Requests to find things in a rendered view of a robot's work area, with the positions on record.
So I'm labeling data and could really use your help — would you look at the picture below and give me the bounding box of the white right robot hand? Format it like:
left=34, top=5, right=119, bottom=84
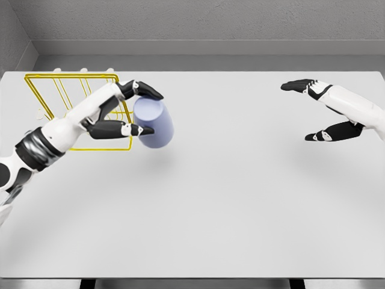
left=280, top=79, right=374, bottom=142

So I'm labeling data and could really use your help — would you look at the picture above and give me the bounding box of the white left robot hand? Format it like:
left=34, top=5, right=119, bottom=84
left=66, top=79, right=165, bottom=140

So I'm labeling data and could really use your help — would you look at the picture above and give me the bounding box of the lavender plastic cup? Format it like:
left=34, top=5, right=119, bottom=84
left=133, top=96, right=175, bottom=149

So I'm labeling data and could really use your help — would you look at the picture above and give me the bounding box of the yellow wire cup holder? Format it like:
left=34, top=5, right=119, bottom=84
left=23, top=67, right=134, bottom=152

